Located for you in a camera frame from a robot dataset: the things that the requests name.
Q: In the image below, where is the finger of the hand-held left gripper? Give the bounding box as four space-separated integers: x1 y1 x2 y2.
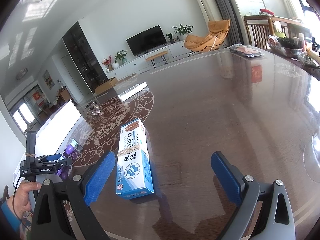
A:
37 154 62 164
51 158 73 169

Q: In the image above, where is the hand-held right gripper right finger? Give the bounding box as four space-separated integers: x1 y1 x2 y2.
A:
211 151 295 240

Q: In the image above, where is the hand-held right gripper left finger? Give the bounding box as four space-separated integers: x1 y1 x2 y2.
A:
31 151 116 240

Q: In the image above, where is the purple plastic toy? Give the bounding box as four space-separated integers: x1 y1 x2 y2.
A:
56 141 80 180

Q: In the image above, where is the white storage box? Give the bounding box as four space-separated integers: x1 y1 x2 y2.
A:
24 99 83 163

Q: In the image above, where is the blue white medicine box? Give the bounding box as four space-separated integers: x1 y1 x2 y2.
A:
116 119 155 200

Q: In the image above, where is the person's left forearm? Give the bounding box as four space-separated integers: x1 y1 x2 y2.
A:
0 201 23 234

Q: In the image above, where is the brown patterned desktop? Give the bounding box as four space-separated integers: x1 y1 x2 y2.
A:
22 46 320 240

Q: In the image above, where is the person's left hand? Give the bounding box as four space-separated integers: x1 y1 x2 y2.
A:
7 182 42 213

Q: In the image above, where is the dark hair clip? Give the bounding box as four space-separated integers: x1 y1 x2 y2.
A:
85 101 102 116

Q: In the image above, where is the red door decoration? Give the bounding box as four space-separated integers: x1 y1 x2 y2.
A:
32 92 44 105

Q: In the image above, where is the cardboard box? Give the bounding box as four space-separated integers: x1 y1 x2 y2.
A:
94 77 118 94

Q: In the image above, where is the white flat box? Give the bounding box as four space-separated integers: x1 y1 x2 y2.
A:
117 86 143 102

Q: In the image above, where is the dark display cabinet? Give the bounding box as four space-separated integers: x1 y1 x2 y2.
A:
62 21 110 93

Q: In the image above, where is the red flower arrangement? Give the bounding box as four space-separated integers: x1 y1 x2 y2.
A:
101 55 113 72

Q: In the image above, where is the green potted plant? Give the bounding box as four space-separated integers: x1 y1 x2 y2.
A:
114 50 128 64

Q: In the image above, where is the dark flat tray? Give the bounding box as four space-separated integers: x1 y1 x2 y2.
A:
229 44 262 58

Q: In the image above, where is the wooden bench with metal legs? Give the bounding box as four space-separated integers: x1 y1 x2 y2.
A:
146 51 168 68

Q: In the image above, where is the white TV cabinet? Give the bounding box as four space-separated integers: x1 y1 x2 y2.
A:
106 40 190 80

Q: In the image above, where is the orange rocking chair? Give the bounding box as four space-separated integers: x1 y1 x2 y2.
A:
184 19 231 55

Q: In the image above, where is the black television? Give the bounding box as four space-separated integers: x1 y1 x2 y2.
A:
126 25 167 57

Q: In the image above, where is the clutter of small table things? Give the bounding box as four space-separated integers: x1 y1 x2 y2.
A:
259 7 320 70

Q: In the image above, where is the wooden chair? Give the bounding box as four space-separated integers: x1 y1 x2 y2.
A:
243 15 273 49

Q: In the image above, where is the large leafy potted plant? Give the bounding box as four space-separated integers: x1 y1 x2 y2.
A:
172 24 193 40

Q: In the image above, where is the grey curtain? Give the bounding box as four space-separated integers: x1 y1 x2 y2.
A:
206 0 247 47

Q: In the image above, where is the cream covered floor air conditioner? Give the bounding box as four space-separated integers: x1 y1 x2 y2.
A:
189 0 225 34

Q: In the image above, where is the black cable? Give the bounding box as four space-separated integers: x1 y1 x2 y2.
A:
12 174 24 222

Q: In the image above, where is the wall painting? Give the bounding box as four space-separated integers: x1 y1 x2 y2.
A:
42 70 55 89

